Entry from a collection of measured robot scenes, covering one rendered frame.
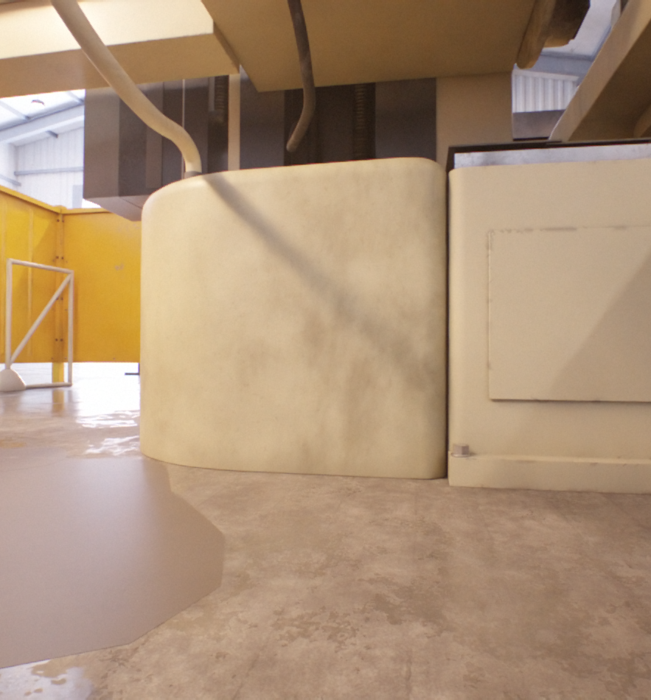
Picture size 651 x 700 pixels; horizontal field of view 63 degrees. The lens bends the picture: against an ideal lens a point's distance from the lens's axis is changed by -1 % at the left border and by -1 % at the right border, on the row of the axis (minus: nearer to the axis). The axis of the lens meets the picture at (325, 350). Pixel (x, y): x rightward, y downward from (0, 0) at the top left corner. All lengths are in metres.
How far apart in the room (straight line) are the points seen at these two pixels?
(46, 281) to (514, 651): 3.90
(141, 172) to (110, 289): 2.13
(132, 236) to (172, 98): 2.10
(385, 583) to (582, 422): 0.57
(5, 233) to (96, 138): 1.90
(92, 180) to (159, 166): 0.25
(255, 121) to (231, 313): 0.91
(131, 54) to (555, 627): 1.57
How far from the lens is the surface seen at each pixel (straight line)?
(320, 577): 0.59
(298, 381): 1.02
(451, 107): 1.77
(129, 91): 1.08
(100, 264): 4.07
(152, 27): 1.63
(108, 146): 2.04
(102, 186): 2.01
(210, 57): 1.65
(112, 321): 3.97
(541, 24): 1.47
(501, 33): 1.64
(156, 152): 1.94
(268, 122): 1.82
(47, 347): 4.12
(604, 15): 14.96
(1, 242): 3.85
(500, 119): 1.76
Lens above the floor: 0.23
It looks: level
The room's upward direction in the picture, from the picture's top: straight up
